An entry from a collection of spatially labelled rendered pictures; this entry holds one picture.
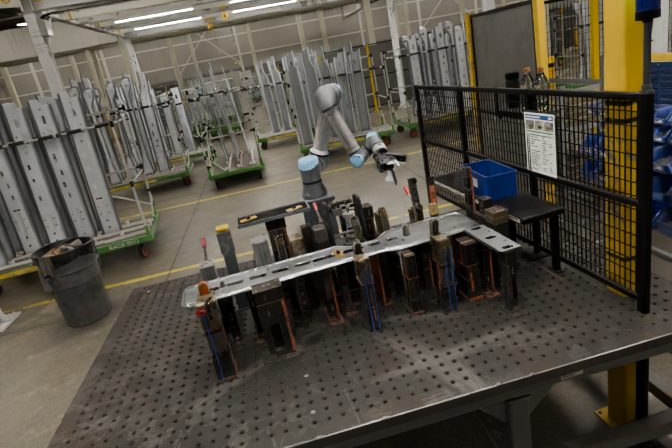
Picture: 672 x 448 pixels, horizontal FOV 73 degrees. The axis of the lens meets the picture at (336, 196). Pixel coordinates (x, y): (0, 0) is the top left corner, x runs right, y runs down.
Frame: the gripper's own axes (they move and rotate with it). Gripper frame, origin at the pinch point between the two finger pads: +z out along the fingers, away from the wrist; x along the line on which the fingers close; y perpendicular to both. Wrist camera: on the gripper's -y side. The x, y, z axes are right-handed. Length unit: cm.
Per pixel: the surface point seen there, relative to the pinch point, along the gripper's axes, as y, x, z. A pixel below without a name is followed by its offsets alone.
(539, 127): -54, 40, 26
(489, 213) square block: -24, 14, 47
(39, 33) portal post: 312, -166, -581
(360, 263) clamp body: 42, 17, 55
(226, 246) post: 96, -9, 9
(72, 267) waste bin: 236, -152, -119
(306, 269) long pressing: 63, 6, 44
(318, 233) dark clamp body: 51, -1, 22
